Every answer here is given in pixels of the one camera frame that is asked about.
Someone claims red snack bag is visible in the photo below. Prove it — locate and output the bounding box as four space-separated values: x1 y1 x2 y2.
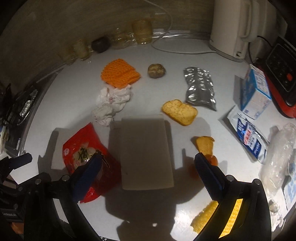
62 123 121 203

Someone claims orange peel piece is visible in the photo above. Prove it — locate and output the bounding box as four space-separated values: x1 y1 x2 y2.
191 136 218 166

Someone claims yellow foam net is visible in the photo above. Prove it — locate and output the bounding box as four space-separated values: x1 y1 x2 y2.
191 199 243 237

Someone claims torn blue milk packet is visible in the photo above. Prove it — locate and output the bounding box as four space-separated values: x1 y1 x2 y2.
227 105 269 164

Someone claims bread slice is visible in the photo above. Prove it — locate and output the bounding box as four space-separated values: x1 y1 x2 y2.
162 99 198 126

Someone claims white tissue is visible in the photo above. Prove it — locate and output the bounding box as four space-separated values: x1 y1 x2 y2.
92 85 132 127

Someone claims silver foil pouch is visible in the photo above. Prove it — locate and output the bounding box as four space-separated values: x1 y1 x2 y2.
183 67 217 111

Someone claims orange foam net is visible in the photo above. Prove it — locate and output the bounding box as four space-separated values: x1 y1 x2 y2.
100 59 141 89

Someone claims clear plastic bag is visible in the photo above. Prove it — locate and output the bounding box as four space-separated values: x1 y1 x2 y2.
260 123 295 198

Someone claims blue white milk carton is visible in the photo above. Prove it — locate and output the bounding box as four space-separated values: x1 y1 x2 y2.
240 64 272 120

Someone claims small glass jar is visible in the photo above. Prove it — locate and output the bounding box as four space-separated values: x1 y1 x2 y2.
73 39 90 60

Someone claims dark round jar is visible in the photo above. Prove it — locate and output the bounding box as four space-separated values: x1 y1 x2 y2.
91 36 111 53

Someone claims red black appliance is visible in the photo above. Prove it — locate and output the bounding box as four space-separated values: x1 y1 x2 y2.
259 36 296 118

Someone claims glass jar with lid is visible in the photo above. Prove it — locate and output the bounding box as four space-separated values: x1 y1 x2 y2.
132 19 153 45

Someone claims white electric kettle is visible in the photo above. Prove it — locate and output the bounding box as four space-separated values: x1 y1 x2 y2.
209 0 260 62

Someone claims white power cable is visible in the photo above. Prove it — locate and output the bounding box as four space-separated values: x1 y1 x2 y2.
143 0 217 55

